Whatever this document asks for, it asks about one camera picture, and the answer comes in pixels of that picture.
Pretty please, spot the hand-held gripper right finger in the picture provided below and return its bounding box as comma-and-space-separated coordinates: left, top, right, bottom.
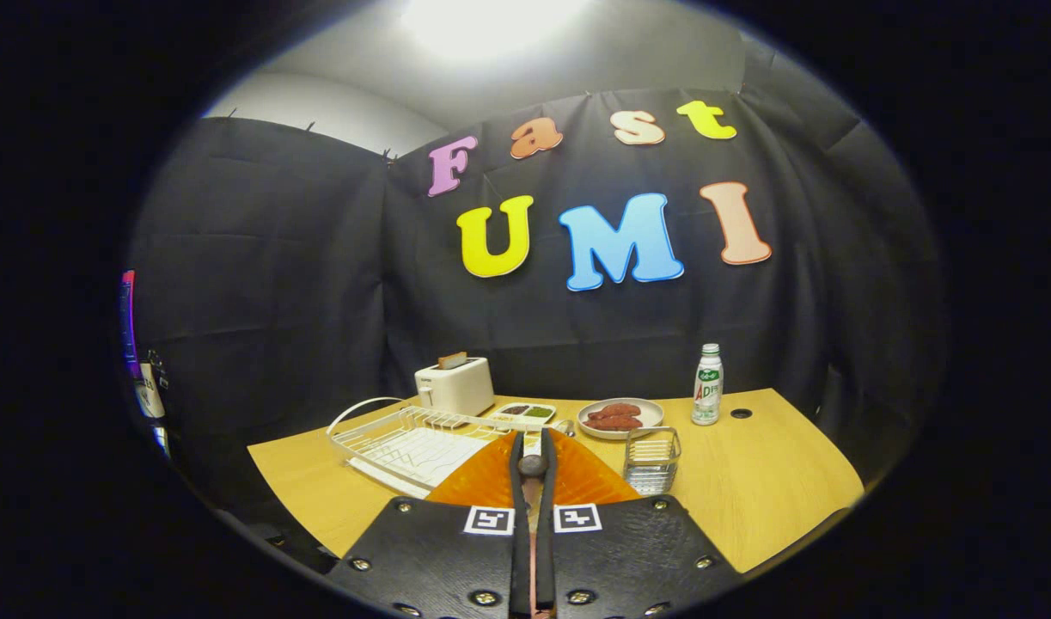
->
538, 428, 742, 619

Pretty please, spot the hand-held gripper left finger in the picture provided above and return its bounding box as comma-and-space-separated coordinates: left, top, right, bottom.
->
326, 432, 530, 619

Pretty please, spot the wooden handled spoon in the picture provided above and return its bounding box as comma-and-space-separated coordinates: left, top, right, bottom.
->
516, 453, 549, 510

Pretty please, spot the white wire dish rack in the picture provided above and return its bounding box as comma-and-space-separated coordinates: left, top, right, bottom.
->
326, 396, 577, 500

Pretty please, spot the metal wire basket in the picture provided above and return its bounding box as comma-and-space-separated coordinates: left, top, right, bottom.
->
622, 426, 683, 497

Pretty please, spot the white divided sauce dish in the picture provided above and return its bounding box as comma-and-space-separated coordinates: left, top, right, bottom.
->
489, 402, 558, 426

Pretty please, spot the grey plate with sausages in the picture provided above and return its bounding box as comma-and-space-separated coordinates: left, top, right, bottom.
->
577, 397, 666, 441

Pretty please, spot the white toaster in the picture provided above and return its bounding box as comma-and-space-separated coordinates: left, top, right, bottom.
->
414, 357, 498, 419

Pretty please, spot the small plastic drink bottle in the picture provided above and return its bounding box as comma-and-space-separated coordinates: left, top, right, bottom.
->
690, 343, 725, 427

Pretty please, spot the white hanging tag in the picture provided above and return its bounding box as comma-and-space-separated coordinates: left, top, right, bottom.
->
136, 361, 168, 420

